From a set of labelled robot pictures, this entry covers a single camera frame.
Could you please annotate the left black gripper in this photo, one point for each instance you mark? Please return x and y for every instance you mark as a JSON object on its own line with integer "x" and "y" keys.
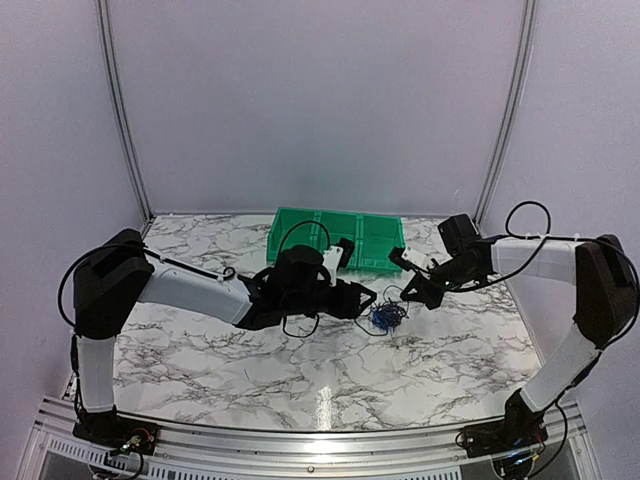
{"x": 347, "y": 306}

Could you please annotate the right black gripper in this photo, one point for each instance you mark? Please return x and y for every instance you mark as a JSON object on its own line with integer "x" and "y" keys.
{"x": 424, "y": 294}

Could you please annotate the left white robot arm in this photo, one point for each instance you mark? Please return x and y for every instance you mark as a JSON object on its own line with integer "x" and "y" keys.
{"x": 110, "y": 280}

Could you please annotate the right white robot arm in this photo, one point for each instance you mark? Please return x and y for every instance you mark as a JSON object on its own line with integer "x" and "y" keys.
{"x": 469, "y": 355}

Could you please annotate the middle green storage bin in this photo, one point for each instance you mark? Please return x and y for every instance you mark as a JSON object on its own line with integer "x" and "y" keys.
{"x": 346, "y": 225}

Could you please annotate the left green storage bin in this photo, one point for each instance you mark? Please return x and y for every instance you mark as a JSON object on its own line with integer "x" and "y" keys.
{"x": 293, "y": 226}

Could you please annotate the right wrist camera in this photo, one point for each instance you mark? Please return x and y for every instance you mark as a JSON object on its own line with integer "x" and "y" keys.
{"x": 410, "y": 259}

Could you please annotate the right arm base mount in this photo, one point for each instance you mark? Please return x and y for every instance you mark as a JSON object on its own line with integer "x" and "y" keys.
{"x": 496, "y": 437}

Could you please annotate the left aluminium frame post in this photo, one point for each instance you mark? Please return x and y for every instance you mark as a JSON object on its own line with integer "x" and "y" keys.
{"x": 114, "y": 85}

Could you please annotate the aluminium frame post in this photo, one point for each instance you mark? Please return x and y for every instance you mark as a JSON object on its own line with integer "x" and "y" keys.
{"x": 114, "y": 85}
{"x": 515, "y": 91}

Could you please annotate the right aluminium frame post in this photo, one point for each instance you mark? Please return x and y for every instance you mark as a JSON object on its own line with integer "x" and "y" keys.
{"x": 515, "y": 91}

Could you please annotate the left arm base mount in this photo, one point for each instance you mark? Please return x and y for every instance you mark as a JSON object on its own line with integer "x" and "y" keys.
{"x": 120, "y": 434}

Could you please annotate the front aluminium rail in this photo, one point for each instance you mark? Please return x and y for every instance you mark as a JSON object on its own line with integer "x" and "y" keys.
{"x": 192, "y": 451}

